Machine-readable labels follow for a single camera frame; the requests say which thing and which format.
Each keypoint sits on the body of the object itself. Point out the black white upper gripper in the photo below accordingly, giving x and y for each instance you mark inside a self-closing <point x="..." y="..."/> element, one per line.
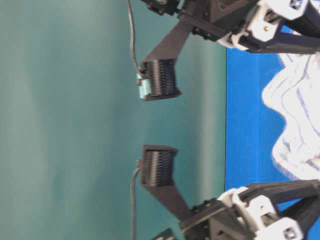
<point x="262" y="26"/>

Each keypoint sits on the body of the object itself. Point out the black white lower gripper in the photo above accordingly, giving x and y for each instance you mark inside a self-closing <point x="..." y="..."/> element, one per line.
<point x="260" y="211"/>

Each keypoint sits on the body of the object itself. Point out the white blue striped towel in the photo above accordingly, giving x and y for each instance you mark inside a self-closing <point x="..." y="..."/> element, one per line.
<point x="294" y="93"/>

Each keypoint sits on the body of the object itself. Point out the blue table mat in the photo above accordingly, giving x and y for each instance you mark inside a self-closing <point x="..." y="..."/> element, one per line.
<point x="252" y="128"/>

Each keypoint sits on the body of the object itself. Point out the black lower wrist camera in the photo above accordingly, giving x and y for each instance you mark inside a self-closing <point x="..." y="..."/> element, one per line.
<point x="157" y="168"/>

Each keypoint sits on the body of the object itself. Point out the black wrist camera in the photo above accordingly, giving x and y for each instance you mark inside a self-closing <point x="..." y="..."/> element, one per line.
<point x="157" y="168"/>
<point x="158" y="78"/>

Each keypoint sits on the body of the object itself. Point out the black upper wrist camera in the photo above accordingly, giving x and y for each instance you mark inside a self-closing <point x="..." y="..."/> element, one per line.
<point x="158" y="78"/>

